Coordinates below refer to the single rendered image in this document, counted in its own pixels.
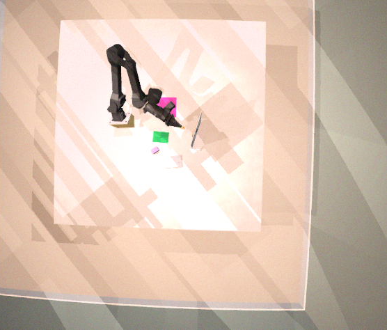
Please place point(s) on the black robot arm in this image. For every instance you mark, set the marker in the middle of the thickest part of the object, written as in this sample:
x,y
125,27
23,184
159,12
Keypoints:
x,y
115,55

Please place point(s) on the green flat square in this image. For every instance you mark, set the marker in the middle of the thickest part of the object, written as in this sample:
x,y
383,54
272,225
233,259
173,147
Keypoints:
x,y
161,137

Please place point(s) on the pink square patch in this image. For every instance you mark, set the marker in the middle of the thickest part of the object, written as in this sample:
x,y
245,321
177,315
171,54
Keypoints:
x,y
165,100

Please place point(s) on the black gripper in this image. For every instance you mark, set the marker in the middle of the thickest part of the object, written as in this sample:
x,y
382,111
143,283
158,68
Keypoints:
x,y
166,117

